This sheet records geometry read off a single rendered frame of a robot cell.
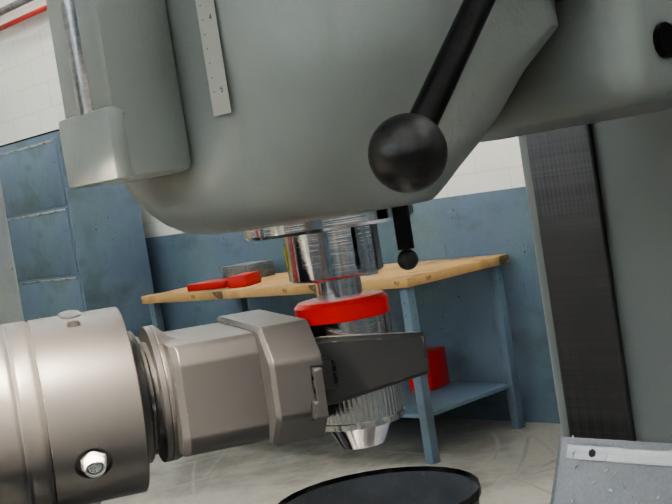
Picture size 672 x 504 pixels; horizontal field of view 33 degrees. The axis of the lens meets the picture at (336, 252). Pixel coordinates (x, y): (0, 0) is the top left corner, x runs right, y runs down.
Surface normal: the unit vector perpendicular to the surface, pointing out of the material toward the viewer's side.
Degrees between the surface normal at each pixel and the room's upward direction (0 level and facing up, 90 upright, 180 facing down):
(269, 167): 115
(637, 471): 63
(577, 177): 90
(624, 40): 90
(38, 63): 90
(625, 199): 90
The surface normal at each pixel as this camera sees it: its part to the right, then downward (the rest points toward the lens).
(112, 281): 0.68, -0.07
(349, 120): 0.46, 0.42
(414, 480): -0.47, 0.05
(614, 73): -0.29, 0.25
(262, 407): 0.31, 0.00
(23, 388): 0.23, -0.40
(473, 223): -0.72, 0.15
